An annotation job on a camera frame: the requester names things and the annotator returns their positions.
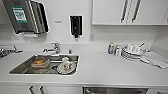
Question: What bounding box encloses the white cup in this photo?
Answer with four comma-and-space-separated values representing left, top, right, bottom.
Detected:
126, 43, 140, 54

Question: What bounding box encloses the white utensil handle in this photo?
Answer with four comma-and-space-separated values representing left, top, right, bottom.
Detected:
138, 41, 147, 50

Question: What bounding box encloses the black soap dispenser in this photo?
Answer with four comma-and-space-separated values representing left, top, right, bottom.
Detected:
68, 14, 84, 39

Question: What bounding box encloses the white base cabinet door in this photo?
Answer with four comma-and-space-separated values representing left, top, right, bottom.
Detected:
0, 84, 38, 94
37, 84, 84, 94

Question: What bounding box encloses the small chrome sink knob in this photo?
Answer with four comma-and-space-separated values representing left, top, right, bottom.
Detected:
67, 48, 73, 55

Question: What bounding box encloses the white wall cabinet door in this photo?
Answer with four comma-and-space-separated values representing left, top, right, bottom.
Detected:
126, 0, 168, 26
162, 11, 168, 26
91, 0, 131, 26

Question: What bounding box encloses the metal dish rack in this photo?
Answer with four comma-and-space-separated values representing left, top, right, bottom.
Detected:
0, 44, 24, 60

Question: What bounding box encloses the steel dishwasher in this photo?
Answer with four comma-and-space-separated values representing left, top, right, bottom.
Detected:
82, 86, 150, 94

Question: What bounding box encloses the white saucer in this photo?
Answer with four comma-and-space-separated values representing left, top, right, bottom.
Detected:
56, 63, 77, 75

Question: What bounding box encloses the black bar cabinet handle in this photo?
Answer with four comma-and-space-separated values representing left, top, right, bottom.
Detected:
131, 0, 143, 24
120, 0, 131, 24

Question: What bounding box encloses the black base cabinet handle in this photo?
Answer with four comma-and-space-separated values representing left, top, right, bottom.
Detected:
27, 85, 36, 94
38, 85, 47, 94

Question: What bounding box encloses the blue dish soap bottle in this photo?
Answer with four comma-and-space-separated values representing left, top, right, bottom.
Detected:
106, 41, 116, 56

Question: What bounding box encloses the steel paper towel dispenser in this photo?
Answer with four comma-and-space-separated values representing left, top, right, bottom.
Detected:
2, 0, 50, 35

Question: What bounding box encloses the stainless steel sink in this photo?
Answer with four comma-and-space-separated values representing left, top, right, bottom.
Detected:
8, 53, 81, 77

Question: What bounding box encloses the small white bottle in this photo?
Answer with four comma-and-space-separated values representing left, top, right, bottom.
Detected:
114, 45, 122, 57

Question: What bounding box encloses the white mug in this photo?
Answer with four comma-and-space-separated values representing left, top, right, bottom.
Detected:
60, 56, 73, 72

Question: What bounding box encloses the stack of white plates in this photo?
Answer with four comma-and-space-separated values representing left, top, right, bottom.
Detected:
120, 47, 146, 62

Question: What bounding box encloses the round sink drain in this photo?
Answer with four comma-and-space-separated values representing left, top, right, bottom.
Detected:
49, 63, 61, 73

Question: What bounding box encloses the small wall label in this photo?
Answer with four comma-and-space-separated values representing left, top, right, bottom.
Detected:
54, 19, 64, 24

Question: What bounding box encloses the chrome faucet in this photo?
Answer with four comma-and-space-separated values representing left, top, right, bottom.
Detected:
41, 41, 61, 55

